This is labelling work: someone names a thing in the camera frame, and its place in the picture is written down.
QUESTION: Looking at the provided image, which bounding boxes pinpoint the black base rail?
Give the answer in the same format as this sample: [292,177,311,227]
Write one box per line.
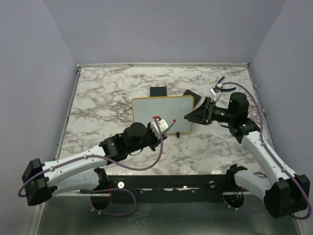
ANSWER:
[95,174,240,203]

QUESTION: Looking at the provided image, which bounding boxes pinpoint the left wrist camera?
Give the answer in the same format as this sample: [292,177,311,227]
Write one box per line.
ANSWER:
[150,116,170,139]

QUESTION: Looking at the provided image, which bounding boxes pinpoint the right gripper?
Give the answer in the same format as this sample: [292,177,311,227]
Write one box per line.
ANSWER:
[185,96,235,126]

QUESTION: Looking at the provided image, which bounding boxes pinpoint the black square block right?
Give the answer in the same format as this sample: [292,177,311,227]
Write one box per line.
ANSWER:
[183,89,201,108]

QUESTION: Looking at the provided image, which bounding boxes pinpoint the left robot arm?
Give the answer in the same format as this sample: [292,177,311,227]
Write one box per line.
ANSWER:
[18,118,170,206]

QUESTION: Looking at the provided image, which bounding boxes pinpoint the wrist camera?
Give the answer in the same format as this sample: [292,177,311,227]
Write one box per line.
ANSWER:
[209,83,223,104]
[150,116,170,139]

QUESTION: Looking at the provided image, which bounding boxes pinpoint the black square block left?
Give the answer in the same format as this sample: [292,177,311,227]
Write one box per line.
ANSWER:
[150,87,167,97]

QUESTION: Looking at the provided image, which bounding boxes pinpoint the black square block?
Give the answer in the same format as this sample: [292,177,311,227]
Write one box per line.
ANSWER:
[150,87,167,97]
[183,89,201,108]

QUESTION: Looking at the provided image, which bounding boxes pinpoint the yellow framed whiteboard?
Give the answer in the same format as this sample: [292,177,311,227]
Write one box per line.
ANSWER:
[131,95,194,134]

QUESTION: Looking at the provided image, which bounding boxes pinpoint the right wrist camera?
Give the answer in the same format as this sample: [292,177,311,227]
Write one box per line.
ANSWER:
[209,83,223,104]

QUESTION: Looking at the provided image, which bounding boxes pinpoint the metal table frame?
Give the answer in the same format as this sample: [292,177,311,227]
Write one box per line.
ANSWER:
[31,63,310,235]

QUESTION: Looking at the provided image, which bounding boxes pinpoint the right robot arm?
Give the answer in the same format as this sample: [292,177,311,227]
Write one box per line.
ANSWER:
[184,92,312,218]

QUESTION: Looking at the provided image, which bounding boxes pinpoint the blue handled pliers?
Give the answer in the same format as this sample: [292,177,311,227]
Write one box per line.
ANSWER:
[215,76,237,94]

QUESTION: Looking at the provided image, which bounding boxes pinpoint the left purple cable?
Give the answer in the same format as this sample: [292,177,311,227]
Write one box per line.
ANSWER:
[17,117,165,198]

